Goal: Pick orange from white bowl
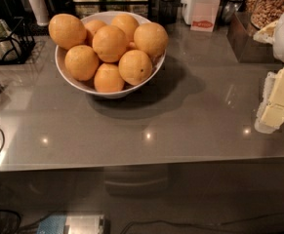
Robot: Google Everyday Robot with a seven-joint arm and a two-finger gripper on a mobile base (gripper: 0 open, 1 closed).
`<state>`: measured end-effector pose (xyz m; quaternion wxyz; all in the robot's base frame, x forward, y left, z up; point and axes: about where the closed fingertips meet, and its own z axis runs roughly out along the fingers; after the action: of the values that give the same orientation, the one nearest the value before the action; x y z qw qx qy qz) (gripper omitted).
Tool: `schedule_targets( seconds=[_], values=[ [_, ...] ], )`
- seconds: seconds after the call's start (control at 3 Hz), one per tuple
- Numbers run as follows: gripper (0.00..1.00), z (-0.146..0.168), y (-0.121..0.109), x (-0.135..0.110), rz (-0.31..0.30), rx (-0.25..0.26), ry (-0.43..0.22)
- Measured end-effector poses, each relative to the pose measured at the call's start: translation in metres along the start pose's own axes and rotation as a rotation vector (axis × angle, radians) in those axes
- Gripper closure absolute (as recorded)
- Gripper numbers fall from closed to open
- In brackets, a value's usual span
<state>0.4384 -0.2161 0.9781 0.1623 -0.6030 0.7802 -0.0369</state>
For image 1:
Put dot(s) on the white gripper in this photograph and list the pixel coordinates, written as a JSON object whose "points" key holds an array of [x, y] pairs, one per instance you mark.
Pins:
{"points": [[271, 113]]}

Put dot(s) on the front right orange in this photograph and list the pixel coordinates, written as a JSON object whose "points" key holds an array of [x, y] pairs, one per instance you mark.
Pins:
{"points": [[135, 67]]}

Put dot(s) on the back middle orange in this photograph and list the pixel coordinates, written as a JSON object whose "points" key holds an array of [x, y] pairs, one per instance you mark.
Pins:
{"points": [[127, 23]]}

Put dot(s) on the centre orange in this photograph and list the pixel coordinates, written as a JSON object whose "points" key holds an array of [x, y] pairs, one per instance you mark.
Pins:
{"points": [[110, 43]]}

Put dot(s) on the front middle orange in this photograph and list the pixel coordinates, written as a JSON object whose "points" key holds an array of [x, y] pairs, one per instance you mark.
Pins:
{"points": [[108, 79]]}

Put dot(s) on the back left orange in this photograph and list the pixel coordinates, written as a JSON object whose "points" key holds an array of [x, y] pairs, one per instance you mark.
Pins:
{"points": [[92, 27]]}

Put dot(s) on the white ceramic bowl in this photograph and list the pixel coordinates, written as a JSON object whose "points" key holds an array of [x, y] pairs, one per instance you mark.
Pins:
{"points": [[88, 86]]}

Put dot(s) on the front left orange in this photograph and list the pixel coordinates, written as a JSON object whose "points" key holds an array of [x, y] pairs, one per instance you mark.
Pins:
{"points": [[81, 62]]}

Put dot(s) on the orange on bowl's left rim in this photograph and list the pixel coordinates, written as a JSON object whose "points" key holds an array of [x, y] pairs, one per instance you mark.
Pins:
{"points": [[67, 31]]}

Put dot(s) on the metal tray box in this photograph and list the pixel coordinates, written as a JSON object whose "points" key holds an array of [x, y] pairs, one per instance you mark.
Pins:
{"points": [[246, 49]]}

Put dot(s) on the metal scoop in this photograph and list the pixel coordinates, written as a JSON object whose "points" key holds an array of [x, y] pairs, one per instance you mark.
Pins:
{"points": [[229, 9]]}

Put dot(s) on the white box with red label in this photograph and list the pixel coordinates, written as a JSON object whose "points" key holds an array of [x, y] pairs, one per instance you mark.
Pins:
{"points": [[200, 15]]}

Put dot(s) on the black mesh cup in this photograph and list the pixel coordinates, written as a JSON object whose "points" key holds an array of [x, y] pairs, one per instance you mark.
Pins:
{"points": [[168, 11]]}

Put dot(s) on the white paper cup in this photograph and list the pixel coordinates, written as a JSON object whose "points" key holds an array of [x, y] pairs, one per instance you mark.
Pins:
{"points": [[40, 12]]}

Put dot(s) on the blue and white device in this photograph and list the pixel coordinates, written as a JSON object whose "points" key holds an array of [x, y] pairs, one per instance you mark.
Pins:
{"points": [[73, 224]]}

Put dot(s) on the black wire rack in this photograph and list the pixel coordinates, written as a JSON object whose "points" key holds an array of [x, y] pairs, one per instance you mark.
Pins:
{"points": [[16, 42]]}

